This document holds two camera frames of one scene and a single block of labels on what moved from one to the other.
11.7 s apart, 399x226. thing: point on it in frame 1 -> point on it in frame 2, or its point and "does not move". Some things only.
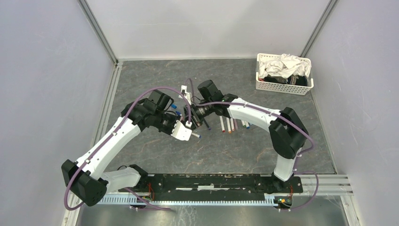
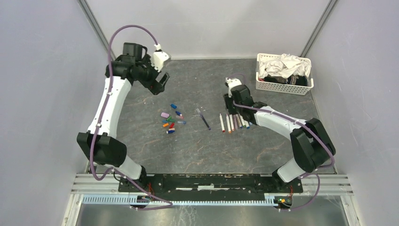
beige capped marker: x=232 y=124 does not move
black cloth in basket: x=299 y=80 does not move
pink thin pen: x=235 y=124 does not move
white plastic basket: x=282 y=87 does not move
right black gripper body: x=195 y=114 -> x=232 y=109
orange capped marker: x=228 y=125 does not move
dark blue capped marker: x=197 y=135 -> x=239 y=121
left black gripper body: x=167 y=123 -> x=147 y=73
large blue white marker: x=247 y=125 does not move
